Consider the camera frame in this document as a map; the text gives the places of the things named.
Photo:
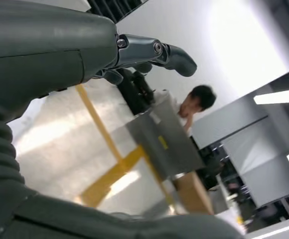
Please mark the grey metal cabinet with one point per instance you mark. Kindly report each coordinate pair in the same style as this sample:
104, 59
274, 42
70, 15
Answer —
174, 158

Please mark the person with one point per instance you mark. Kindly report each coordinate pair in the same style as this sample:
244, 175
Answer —
201, 97

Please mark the black device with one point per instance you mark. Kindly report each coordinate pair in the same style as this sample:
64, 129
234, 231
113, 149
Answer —
134, 95

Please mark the black ceiling grille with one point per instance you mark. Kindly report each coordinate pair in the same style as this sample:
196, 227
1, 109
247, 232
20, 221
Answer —
114, 8

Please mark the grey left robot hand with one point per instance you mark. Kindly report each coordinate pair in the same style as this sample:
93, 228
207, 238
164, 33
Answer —
35, 43

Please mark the cardboard box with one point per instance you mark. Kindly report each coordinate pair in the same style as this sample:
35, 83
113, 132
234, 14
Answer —
194, 194

